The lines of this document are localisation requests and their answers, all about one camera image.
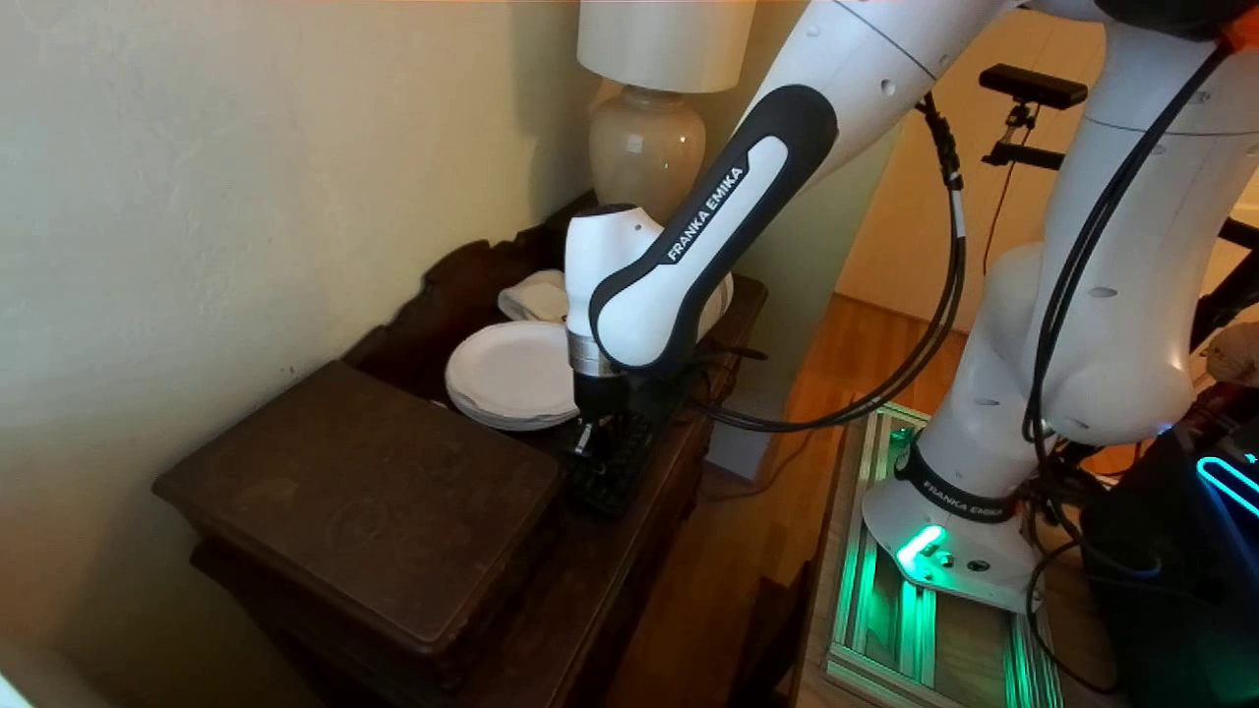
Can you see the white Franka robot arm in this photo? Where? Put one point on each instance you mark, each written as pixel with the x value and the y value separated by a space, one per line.
pixel 1117 330

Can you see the black computer tower blue light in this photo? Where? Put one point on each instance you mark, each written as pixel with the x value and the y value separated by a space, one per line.
pixel 1184 575

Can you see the dark wooden box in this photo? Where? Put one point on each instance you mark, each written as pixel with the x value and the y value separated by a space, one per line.
pixel 361 507

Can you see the white round plate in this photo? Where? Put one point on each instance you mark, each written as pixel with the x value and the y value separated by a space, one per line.
pixel 515 378

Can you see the black computer keyboard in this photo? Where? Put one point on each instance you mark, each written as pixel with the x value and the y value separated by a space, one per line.
pixel 614 475

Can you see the wooden robot platform green light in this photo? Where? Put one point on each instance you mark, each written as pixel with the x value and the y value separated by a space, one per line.
pixel 890 632

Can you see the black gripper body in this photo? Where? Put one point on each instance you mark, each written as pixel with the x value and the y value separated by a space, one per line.
pixel 621 398

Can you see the dark wooden desk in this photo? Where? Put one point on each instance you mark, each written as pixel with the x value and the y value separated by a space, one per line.
pixel 614 575

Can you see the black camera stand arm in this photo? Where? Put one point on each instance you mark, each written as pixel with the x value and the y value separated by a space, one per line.
pixel 1017 150

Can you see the black stereo camera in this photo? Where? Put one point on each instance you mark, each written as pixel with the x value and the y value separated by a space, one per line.
pixel 1031 83

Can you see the white folded cloth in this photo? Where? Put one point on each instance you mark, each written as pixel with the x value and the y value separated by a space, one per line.
pixel 538 302

